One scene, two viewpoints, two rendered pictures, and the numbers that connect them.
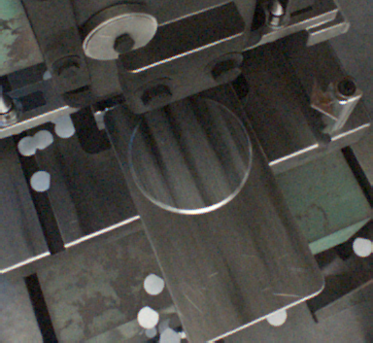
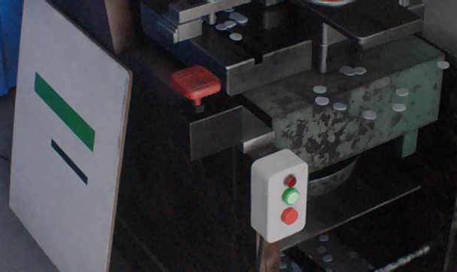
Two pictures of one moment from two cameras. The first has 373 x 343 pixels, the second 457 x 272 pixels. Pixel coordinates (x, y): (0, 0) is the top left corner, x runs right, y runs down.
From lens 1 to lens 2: 133 cm
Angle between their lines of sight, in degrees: 32
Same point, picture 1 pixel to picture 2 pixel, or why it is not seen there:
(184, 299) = (347, 26)
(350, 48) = not seen: hidden behind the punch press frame
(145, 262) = (310, 83)
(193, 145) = not seen: outside the picture
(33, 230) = (240, 52)
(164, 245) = (328, 13)
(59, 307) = (263, 103)
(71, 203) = (258, 41)
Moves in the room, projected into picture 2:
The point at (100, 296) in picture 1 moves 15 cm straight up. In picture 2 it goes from (287, 97) to (289, 17)
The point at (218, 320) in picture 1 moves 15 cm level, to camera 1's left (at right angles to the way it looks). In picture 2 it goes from (369, 30) to (276, 33)
